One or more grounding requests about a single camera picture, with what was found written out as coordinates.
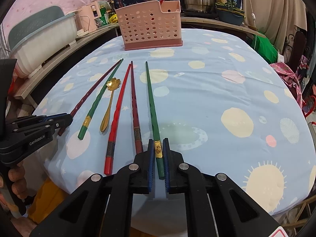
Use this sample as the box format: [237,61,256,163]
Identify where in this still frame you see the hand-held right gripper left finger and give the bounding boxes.
[30,139,156,237]

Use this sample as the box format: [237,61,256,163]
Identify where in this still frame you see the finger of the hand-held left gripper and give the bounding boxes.
[13,117,74,136]
[5,113,70,129]

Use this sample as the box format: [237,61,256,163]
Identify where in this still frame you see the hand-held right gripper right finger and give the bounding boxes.
[162,139,282,237]

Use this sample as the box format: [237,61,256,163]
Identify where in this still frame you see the green chopstick with gold band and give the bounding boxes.
[145,61,165,181]
[77,59,124,140]

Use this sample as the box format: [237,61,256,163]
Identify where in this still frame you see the gold flower spoon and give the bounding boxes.
[100,77,121,132]

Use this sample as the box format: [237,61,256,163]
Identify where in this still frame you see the pink perforated utensil basket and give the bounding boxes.
[116,0,183,51]

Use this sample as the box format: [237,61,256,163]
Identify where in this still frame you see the person's left hand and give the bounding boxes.
[7,164,29,200]

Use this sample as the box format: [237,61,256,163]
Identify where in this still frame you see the person's yellow pants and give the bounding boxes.
[27,178,74,228]

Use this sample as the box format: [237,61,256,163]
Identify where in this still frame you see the white plastic tub green lid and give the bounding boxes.
[7,6,77,78]

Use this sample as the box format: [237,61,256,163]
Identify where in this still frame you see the pink electric kettle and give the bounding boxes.
[75,2,102,34]

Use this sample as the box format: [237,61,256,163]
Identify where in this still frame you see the green label bottle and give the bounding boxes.
[97,1,111,27]

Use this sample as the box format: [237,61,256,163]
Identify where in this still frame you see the large wooden stool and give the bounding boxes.
[281,197,314,230]

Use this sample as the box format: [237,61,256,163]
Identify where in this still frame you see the pink floral cloth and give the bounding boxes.
[269,62,304,114]

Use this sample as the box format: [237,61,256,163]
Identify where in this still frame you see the green bag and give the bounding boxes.
[247,33,280,63]

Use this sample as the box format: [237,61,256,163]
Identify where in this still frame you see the blue basin with plant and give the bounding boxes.
[215,0,246,26]

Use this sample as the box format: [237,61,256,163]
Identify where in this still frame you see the dark metal chair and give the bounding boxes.
[285,31,308,66]

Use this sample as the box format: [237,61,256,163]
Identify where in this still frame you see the beige curtain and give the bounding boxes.
[241,0,309,52]

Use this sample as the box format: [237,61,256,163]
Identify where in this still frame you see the white cable with switch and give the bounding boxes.
[245,0,257,30]

